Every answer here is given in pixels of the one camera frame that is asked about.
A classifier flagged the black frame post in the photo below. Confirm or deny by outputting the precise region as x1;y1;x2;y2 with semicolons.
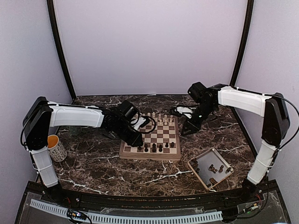
226;0;255;98
46;0;77;100

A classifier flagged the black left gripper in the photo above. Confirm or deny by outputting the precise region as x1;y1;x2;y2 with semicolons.
114;119;143;147

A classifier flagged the black right frame post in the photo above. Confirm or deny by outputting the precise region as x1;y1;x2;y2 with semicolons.
226;0;255;98

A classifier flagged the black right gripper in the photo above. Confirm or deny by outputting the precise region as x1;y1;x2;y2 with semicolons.
181;102;217;136

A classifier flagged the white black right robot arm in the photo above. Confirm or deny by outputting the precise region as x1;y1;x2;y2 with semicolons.
179;79;299;204

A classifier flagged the black left frame post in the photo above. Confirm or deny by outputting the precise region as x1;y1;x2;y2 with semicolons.
46;0;77;100

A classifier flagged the patterned cup orange inside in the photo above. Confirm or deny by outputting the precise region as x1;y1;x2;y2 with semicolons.
48;135;67;162

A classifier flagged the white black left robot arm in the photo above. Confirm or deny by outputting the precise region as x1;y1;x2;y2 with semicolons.
20;97;149;203

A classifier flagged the small green circuit board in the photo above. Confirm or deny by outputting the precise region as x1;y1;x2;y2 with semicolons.
67;209;86;220

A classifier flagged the wooden chess board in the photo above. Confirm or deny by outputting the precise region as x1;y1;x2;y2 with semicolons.
119;115;181;161

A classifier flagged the white rook right corner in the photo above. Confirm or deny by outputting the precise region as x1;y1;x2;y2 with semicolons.
169;115;173;125

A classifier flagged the wooden tray with metal base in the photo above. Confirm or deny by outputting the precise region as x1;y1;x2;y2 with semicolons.
187;148;234;190

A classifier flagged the white slotted cable duct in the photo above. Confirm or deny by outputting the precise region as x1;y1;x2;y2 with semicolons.
30;199;223;224

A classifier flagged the clear glass jar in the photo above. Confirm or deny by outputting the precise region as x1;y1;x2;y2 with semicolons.
69;126;82;136

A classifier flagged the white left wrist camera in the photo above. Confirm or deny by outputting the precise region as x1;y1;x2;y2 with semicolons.
130;117;150;130

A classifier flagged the black front mounting rail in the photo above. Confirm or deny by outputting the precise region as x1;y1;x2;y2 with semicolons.
21;181;283;214

